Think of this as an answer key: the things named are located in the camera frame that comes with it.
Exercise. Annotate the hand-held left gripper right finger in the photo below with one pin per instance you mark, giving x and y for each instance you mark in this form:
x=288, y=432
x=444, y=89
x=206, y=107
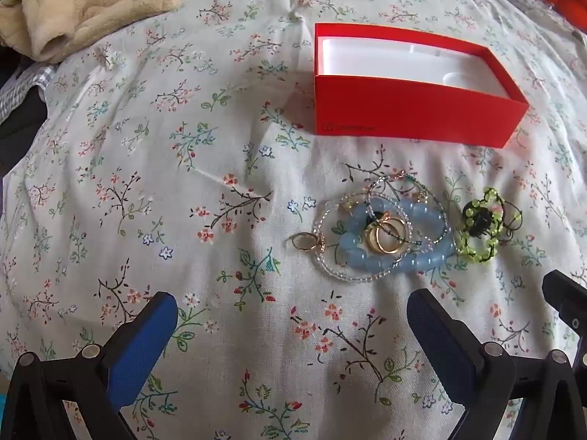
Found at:
x=440, y=330

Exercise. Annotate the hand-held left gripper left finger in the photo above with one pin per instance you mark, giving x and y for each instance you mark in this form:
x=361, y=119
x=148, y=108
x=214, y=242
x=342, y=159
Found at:
x=137, y=343

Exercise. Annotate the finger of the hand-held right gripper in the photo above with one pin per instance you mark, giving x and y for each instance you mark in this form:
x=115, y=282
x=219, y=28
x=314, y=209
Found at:
x=568, y=302

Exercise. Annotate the gold hoop earrings cluster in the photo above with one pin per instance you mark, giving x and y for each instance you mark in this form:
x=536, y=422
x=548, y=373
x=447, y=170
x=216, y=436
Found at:
x=376, y=238

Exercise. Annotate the small black hair clip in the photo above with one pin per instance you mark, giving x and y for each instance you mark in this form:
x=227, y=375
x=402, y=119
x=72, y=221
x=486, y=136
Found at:
x=479, y=222

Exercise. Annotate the red cardboard box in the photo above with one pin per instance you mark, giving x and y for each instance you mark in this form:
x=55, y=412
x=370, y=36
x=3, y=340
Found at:
x=390, y=110

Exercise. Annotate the gold oval hoop earring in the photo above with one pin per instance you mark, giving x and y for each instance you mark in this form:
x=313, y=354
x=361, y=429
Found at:
x=292, y=241

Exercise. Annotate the floral bed sheet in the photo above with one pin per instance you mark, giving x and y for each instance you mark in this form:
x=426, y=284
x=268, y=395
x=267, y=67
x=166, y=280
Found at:
x=137, y=146

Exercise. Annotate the dark cloth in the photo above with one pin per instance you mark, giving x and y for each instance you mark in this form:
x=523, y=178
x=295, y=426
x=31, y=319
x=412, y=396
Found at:
x=23, y=121

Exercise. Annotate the beige quilted blanket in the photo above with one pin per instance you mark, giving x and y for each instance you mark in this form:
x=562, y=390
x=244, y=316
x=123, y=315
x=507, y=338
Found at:
x=69, y=9

